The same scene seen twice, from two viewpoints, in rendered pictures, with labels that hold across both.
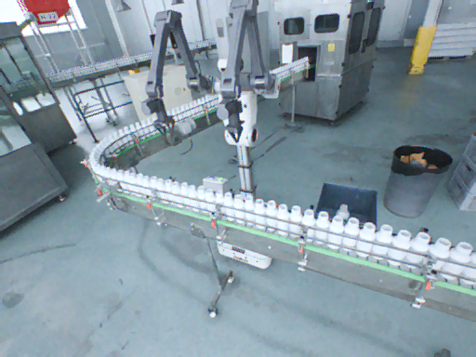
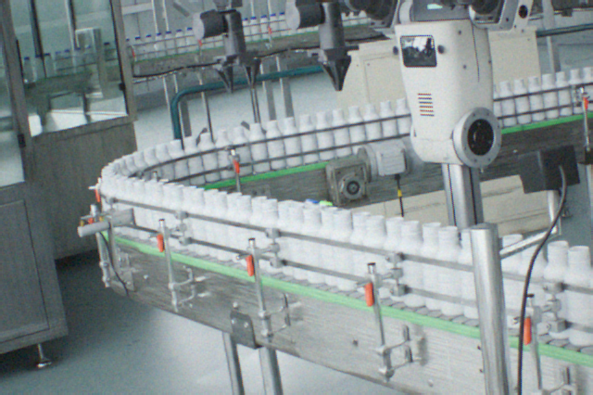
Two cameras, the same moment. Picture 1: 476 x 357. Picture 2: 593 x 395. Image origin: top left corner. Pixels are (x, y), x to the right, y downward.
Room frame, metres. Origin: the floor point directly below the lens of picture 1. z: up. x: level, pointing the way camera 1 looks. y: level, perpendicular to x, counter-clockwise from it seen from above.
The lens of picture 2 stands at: (-1.44, -1.21, 1.68)
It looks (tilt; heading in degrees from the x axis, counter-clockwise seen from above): 10 degrees down; 28
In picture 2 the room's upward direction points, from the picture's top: 9 degrees counter-clockwise
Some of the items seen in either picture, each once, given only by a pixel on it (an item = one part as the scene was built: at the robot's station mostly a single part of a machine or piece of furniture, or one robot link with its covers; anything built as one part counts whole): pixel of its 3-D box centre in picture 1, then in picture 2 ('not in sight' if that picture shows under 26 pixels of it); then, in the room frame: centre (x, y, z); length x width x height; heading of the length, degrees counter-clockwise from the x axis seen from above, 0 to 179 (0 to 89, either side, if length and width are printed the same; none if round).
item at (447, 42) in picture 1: (447, 39); not in sight; (7.84, -7.12, 0.50); 1.24 x 1.03 x 1.00; 62
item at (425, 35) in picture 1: (420, 50); not in sight; (6.58, -5.33, 0.55); 0.40 x 0.40 x 1.10; 59
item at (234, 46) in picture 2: (162, 115); (234, 45); (1.30, 0.36, 1.51); 0.10 x 0.07 x 0.07; 149
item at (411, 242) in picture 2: (308, 225); (414, 263); (0.73, -0.29, 1.08); 0.06 x 0.06 x 0.17
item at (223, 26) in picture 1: (234, 56); not in sight; (7.32, -0.43, 0.96); 0.82 x 0.50 x 1.91; 131
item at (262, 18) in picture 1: (255, 50); not in sight; (7.91, -1.11, 0.96); 0.82 x 0.50 x 1.91; 131
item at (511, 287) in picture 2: (381, 242); (516, 281); (0.59, -0.55, 1.08); 0.06 x 0.06 x 0.17
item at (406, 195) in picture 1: (411, 183); not in sight; (1.75, -1.73, 0.32); 0.45 x 0.45 x 0.64
